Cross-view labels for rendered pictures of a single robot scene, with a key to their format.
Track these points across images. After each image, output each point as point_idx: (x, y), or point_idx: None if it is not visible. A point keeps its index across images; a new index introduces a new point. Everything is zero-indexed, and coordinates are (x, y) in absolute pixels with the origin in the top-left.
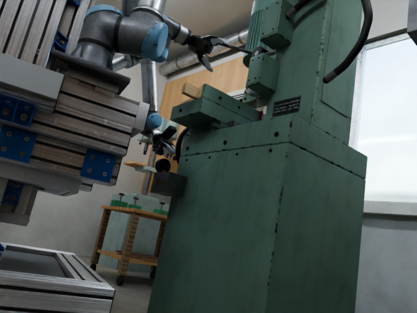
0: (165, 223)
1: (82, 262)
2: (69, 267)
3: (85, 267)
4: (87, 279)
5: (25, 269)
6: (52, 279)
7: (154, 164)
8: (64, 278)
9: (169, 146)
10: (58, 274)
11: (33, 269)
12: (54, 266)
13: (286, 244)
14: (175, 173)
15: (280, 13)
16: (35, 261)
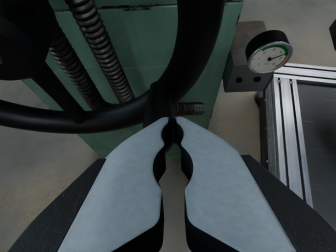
0: (214, 105)
1: (283, 179)
2: (300, 127)
3: (282, 140)
4: (287, 83)
5: (333, 125)
6: (310, 70)
7: (290, 58)
8: (303, 77)
9: (218, 138)
10: (305, 121)
11: (327, 133)
12: (311, 168)
13: None
14: (249, 21)
15: None
16: (335, 190)
